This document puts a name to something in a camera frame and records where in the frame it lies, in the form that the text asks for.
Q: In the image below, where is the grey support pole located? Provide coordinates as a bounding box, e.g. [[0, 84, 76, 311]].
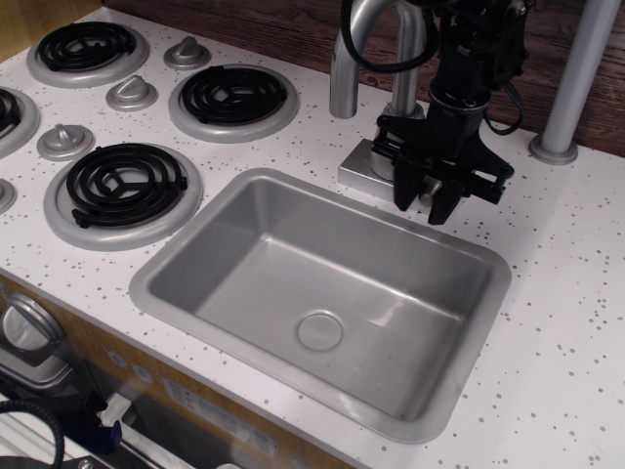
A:
[[529, 0, 621, 166]]

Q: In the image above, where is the back right stove burner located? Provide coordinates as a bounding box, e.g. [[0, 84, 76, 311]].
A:
[[168, 64, 299, 144]]

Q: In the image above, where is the silver toy faucet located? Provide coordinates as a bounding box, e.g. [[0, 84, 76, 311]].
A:
[[329, 0, 431, 214]]

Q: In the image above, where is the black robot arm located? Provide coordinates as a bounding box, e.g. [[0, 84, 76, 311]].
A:
[[373, 1, 533, 225]]

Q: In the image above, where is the left edge stove burner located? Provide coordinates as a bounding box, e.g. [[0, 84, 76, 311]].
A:
[[1, 87, 40, 158]]

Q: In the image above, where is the silver faucet lever handle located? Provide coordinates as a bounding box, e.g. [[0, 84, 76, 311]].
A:
[[418, 176, 442, 207]]

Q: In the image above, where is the grey stove knob middle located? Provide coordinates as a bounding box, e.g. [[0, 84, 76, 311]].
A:
[[105, 75, 158, 112]]

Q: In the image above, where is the grey stove knob lower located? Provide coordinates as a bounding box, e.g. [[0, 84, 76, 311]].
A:
[[36, 124, 95, 162]]

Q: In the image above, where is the silver oven dial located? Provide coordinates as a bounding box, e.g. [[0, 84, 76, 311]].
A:
[[1, 292, 64, 365]]

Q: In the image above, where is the grey toy sink basin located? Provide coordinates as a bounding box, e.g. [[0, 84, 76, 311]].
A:
[[129, 169, 512, 444]]

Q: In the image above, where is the front right stove burner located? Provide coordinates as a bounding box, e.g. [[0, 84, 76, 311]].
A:
[[44, 143, 203, 251]]

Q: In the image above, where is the grey stove knob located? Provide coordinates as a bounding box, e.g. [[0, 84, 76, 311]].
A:
[[105, 75, 158, 112], [36, 124, 95, 162], [163, 36, 211, 70]]

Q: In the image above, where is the grey stove knob edge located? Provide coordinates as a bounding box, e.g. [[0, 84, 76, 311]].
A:
[[0, 179, 17, 214]]

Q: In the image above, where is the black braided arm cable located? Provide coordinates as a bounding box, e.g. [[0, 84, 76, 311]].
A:
[[340, 0, 440, 74]]

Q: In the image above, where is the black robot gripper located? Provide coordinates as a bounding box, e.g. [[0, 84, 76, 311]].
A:
[[373, 87, 514, 225]]

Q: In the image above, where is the back left stove burner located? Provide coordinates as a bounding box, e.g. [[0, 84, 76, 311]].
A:
[[26, 21, 149, 89]]

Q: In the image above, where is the grey stove knob top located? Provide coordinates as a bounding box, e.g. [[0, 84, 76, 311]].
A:
[[163, 36, 211, 70]]

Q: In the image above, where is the black cable lower left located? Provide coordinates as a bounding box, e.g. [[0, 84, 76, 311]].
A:
[[0, 398, 72, 465]]

